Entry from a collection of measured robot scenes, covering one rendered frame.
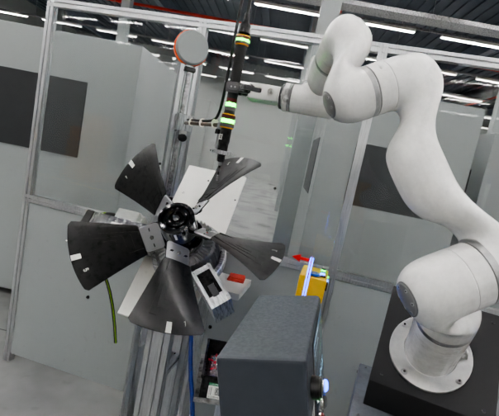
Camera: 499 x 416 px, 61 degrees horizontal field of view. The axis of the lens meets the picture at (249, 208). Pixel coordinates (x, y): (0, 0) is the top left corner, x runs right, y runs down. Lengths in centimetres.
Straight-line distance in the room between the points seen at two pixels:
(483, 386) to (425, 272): 46
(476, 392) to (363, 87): 74
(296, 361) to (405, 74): 57
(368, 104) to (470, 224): 28
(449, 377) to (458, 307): 38
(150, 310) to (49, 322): 151
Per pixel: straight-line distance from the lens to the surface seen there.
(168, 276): 130
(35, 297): 273
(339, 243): 204
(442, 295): 78
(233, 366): 54
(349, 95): 82
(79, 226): 145
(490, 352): 122
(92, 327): 257
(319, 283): 157
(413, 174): 81
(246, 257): 129
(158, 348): 166
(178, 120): 190
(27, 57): 363
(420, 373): 115
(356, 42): 90
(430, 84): 88
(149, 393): 175
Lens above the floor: 148
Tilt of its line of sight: 8 degrees down
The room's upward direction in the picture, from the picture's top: 11 degrees clockwise
